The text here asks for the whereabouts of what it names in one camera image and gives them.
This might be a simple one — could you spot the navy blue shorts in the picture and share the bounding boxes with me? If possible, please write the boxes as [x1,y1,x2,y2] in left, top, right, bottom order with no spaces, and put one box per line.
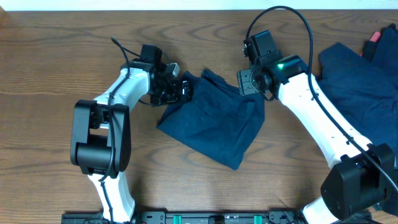
[157,69,265,170]

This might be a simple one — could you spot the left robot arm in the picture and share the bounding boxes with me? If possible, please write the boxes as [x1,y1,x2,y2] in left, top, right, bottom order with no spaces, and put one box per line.
[62,60,190,223]

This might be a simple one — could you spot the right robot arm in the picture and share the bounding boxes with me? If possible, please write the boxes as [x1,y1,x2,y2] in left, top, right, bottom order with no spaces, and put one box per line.
[237,55,396,223]

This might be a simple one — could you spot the pile of navy clothes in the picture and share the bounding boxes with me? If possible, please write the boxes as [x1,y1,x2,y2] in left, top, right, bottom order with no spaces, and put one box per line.
[318,28,397,151]

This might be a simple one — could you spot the black garment with pink trim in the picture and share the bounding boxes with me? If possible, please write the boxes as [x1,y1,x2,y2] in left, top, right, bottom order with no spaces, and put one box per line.
[360,24,396,61]

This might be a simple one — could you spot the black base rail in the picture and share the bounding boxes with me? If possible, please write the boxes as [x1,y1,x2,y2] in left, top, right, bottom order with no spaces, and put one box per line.
[61,210,379,224]

